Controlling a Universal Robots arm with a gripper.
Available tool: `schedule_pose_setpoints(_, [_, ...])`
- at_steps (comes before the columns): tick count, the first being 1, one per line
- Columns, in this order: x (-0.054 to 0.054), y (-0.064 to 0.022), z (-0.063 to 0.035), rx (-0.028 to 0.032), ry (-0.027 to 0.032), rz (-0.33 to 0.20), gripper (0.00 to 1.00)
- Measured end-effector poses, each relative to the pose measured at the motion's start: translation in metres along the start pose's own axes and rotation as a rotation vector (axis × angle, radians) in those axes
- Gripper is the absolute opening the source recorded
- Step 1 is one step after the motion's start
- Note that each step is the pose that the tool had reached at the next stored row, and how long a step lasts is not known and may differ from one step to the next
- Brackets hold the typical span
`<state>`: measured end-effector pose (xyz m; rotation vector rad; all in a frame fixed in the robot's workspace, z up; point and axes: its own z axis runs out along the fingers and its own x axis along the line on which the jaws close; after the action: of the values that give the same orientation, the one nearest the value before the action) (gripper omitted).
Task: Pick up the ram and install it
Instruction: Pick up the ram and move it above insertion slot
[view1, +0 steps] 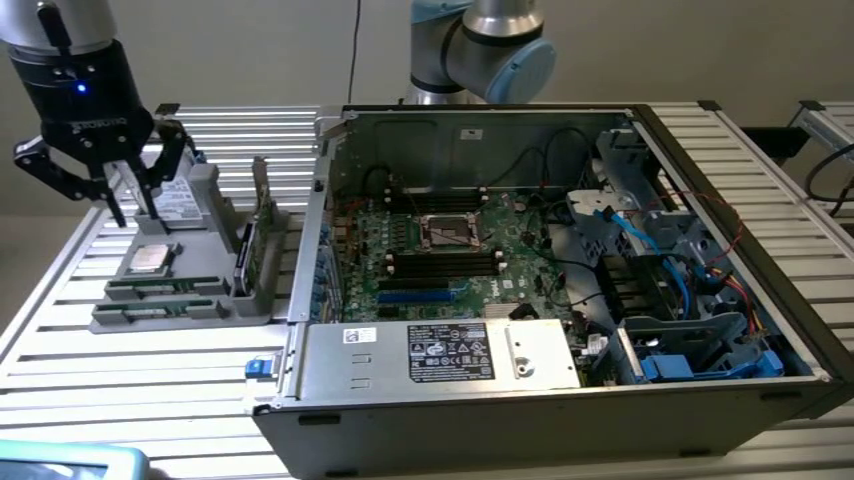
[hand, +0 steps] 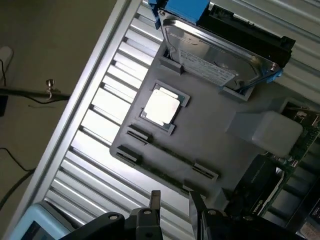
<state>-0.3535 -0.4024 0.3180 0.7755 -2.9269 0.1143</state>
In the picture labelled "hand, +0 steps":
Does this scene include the grey plastic parts rack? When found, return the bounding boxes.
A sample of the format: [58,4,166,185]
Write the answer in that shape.
[109,46,320,219]

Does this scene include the light blue teach pendant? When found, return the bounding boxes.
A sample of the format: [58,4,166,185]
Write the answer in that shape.
[6,203,77,240]

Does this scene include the blue disk mounting bracket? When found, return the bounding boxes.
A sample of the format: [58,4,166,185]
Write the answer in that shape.
[146,0,285,96]

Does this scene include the green black graphics card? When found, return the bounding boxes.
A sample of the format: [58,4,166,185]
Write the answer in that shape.
[224,99,320,227]

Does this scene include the dark green RAM stick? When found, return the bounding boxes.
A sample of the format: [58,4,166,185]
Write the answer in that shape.
[148,141,197,168]
[138,162,188,191]

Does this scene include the silver CPU chip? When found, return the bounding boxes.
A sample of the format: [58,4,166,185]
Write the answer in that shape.
[140,86,186,126]

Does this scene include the black floor cable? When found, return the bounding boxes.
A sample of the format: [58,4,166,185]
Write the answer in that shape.
[0,146,36,209]

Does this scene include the silver hard disk drive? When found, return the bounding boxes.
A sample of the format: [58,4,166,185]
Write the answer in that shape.
[159,9,281,89]

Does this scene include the black rectangular box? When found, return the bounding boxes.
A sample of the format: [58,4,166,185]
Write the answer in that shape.
[197,1,297,69]

